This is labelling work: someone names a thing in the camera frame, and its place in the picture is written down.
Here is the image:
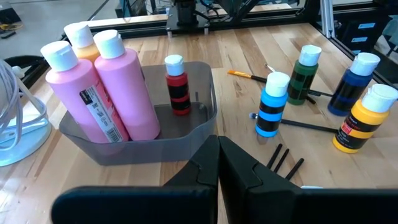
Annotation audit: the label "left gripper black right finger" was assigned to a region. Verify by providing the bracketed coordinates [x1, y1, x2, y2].
[219, 135, 398, 224]

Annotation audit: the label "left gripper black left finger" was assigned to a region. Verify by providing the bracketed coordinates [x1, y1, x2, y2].
[50, 134, 221, 224]

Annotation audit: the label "large pink paint bottle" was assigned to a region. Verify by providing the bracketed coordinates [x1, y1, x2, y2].
[93, 29, 162, 142]
[40, 40, 130, 144]

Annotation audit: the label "small red paint bottle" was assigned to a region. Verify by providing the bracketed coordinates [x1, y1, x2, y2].
[164, 54, 193, 116]

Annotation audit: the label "small green paint bottle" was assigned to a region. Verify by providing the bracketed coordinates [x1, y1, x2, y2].
[286, 44, 323, 106]

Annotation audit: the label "large orange-yellow paint bottle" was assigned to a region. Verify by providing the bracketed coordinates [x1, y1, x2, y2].
[63, 21, 102, 65]

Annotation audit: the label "small light blue paint bottle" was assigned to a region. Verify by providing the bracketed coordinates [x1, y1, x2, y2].
[254, 71, 291, 138]

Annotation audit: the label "small yellow paint bottle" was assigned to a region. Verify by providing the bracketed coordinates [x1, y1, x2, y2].
[331, 83, 398, 154]

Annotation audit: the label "small dark blue paint bottle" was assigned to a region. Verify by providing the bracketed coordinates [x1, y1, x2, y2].
[326, 52, 381, 117]

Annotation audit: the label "orange-bristled black paint brush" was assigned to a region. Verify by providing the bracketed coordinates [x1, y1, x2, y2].
[226, 69, 317, 105]

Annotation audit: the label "translucent grey plastic bin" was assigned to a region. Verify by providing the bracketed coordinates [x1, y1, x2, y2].
[58, 60, 218, 167]

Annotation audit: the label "black markers at right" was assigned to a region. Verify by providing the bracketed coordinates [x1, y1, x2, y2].
[264, 63, 334, 98]

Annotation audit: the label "black cabinet blue labels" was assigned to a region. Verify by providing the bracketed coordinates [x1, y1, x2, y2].
[334, 9, 394, 55]

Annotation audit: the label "black-handled paint brush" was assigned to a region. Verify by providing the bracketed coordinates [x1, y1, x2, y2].
[266, 142, 284, 170]
[284, 157, 305, 181]
[248, 112, 339, 134]

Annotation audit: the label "silver aluminium post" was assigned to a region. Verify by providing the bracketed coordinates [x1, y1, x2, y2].
[319, 0, 336, 39]

